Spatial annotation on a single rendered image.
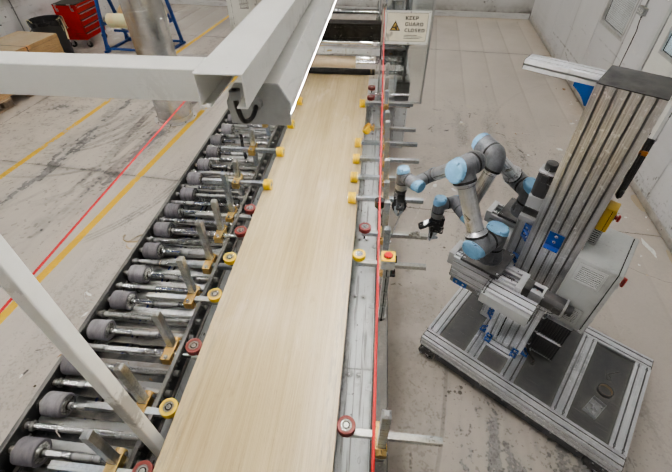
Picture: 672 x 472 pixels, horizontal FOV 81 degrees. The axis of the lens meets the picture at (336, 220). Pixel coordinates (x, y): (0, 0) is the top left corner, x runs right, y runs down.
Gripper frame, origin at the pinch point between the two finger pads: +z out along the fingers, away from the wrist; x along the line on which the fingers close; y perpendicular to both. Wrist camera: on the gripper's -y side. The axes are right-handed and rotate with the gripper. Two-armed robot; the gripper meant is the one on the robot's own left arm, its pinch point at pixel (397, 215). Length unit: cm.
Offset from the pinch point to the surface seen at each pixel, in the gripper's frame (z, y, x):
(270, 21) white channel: -145, -118, 39
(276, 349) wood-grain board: 11, -94, 60
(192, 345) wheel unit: 9, -97, 102
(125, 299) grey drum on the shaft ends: 16, -69, 153
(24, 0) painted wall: 12, 559, 675
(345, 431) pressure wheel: 10, -129, 23
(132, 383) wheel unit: -3, -123, 115
